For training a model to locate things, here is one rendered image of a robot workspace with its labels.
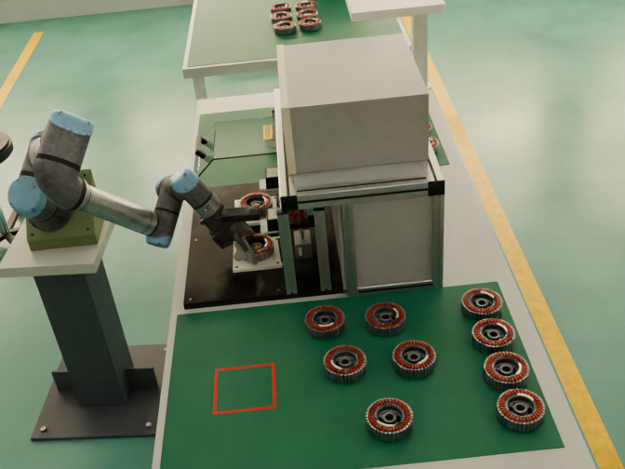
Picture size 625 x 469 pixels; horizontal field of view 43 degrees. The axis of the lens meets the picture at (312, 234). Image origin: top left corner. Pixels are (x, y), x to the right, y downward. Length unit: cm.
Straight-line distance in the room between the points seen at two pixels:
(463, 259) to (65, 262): 127
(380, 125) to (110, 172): 276
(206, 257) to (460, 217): 83
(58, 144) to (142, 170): 250
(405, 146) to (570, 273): 163
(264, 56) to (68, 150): 192
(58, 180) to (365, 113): 82
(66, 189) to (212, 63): 187
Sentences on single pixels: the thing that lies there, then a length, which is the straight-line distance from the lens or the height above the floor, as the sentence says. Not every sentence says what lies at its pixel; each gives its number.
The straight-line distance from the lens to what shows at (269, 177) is 258.
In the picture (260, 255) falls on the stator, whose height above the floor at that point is 81.
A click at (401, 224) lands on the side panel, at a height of 98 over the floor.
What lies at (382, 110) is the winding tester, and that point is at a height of 128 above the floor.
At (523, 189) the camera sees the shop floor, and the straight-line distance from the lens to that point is 420.
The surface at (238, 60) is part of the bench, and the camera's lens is 391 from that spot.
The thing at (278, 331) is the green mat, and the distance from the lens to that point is 224.
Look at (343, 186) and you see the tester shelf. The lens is 213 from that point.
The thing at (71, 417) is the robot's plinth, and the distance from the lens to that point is 323.
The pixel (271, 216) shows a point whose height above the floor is 92.
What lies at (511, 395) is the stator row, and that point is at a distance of 201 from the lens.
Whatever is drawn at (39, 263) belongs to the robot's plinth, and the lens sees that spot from 273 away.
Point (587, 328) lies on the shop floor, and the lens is 341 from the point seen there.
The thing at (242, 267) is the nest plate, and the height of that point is 78.
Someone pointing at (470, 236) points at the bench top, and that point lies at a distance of 256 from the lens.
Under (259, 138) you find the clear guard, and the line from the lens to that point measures 252.
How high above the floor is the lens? 225
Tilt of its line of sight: 35 degrees down
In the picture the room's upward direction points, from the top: 6 degrees counter-clockwise
